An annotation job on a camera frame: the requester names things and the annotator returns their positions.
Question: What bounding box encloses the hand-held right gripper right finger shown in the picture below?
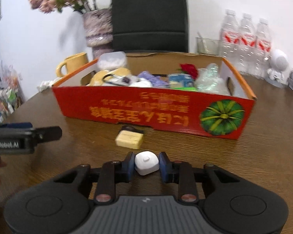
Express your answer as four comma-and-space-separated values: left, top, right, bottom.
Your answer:
159, 152, 237, 203

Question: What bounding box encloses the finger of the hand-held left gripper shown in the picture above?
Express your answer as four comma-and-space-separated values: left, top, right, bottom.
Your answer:
0, 122, 34, 129
32, 126, 63, 143

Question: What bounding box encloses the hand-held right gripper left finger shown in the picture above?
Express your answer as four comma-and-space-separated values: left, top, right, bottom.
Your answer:
54, 152, 135, 204

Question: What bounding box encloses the pale yellow rectangular block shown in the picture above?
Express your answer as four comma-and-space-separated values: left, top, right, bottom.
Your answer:
115, 130, 144, 150

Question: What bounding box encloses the red cardboard box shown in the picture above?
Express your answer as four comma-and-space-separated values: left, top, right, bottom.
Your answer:
51, 52, 257, 140

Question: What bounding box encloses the green tea packet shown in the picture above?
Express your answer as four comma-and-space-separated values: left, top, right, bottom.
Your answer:
171, 83, 196, 90

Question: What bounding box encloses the white tissue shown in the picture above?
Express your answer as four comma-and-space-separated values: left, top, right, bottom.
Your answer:
38, 77, 62, 92
129, 80, 153, 88

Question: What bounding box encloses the blue snack packet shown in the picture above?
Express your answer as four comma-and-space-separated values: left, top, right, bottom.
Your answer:
168, 74, 195, 84

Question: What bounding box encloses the purple drawstring pouch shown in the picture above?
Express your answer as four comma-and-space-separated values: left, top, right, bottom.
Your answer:
137, 71, 169, 87

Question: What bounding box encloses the clear plastic bag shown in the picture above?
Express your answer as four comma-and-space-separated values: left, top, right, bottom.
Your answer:
197, 63, 229, 95

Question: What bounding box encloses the colourful wrapped bundle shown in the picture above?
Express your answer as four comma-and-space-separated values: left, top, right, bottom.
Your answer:
0, 64, 24, 128

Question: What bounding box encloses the yellow mug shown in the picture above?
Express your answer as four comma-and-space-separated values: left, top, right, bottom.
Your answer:
56, 53, 89, 78

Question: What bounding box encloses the purple textured vase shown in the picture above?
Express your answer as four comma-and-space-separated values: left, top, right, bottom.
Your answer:
82, 9, 113, 54

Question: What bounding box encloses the clear glass cup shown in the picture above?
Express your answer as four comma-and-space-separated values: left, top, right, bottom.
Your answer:
196, 36, 222, 55

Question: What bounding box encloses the clear water bottle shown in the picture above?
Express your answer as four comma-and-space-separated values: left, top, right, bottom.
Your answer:
255, 18, 272, 79
238, 13, 257, 76
220, 9, 242, 74

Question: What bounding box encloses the black paper bag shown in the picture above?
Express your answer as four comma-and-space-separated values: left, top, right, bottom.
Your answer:
111, 0, 189, 53

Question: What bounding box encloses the white robot figurine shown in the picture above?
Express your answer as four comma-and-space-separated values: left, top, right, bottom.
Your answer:
265, 49, 290, 88

